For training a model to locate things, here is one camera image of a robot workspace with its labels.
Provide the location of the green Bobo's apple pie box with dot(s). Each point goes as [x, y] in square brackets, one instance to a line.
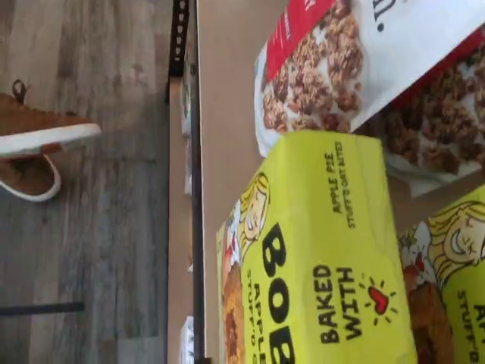
[447, 265]
[322, 227]

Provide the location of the brown shoe white sole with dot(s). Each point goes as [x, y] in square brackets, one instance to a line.
[26, 178]
[38, 113]

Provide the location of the white patterned pantry box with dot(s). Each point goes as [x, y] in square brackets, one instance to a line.
[191, 341]

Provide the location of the black floor tape strip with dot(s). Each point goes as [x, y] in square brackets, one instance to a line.
[38, 308]

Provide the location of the wooden shelf board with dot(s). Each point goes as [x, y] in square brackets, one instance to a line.
[227, 95]

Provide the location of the granola bag red label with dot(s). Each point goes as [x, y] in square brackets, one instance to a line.
[435, 132]
[322, 57]

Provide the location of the black metal shelving rack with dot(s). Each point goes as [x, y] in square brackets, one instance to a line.
[180, 38]

